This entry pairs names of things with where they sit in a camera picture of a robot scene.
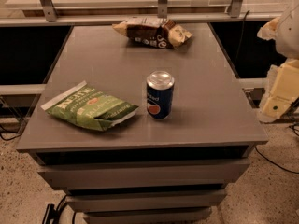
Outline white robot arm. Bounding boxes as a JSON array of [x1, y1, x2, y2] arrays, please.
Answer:
[[257, 0, 299, 123]]

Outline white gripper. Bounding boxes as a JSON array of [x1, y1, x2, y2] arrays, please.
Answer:
[[257, 17, 299, 123]]

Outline black hanging cable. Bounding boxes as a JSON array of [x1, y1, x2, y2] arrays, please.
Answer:
[[234, 9, 251, 67]]

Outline grey drawer cabinet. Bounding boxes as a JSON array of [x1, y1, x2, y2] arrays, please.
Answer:
[[17, 23, 267, 224]]

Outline black floor cable right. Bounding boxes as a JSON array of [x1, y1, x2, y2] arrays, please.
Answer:
[[254, 145, 299, 175]]

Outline blue pepsi can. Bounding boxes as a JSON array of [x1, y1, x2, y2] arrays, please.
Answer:
[[147, 71, 175, 119]]

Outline brown chip bag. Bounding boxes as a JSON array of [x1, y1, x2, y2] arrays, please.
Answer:
[[112, 17, 192, 49]]

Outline black floor cable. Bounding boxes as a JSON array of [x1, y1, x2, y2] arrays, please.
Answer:
[[0, 121, 22, 142], [254, 145, 299, 175]]

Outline metal railing frame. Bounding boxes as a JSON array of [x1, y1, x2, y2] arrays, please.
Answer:
[[0, 0, 294, 27]]

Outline black plug under cabinet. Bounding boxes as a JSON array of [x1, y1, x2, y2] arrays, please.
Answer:
[[41, 195, 67, 224]]

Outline black floor cable left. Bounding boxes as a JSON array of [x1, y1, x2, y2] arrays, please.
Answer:
[[0, 121, 22, 142]]

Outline green jalapeno chip bag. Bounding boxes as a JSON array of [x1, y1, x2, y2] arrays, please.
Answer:
[[41, 81, 138, 132]]

